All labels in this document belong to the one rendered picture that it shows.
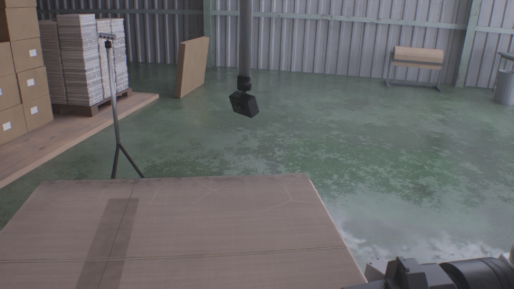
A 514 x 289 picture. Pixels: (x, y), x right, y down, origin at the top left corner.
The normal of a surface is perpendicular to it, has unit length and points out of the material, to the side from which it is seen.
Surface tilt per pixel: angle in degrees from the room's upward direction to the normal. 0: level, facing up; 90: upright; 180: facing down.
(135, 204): 0
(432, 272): 0
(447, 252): 0
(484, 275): 15
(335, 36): 90
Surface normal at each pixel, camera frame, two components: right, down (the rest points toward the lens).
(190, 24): -0.20, 0.36
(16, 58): 0.99, 0.09
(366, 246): 0.03, -0.93
